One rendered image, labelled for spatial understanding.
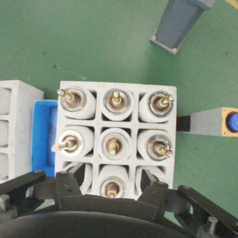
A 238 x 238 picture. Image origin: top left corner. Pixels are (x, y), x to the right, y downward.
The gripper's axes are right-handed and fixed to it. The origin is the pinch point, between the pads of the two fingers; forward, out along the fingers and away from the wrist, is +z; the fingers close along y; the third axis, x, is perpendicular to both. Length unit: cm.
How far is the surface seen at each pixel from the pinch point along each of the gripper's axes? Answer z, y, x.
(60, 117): 29.2, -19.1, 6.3
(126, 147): 21.8, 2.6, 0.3
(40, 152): 41, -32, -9
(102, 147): 21.8, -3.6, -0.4
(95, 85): 29.2, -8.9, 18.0
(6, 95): 28, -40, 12
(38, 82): 47, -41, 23
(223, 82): 47, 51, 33
